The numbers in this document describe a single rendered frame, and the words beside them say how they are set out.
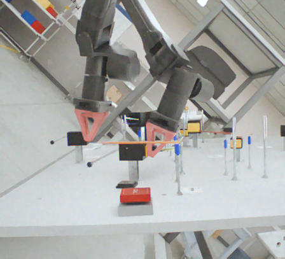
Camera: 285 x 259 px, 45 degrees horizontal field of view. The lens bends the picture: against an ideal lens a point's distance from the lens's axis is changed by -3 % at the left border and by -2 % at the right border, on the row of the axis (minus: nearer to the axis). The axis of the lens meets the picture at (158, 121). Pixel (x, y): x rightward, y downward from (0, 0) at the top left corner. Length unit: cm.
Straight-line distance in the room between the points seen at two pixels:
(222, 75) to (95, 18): 119
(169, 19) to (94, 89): 784
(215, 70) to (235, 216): 136
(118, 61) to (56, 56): 792
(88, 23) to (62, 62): 788
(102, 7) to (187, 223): 46
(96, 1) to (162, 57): 19
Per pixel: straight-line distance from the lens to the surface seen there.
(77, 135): 112
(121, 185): 77
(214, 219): 56
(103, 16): 77
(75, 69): 858
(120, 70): 79
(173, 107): 77
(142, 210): 58
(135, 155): 81
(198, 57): 186
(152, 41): 86
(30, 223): 59
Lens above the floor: 121
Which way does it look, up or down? 1 degrees down
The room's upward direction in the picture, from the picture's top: 44 degrees clockwise
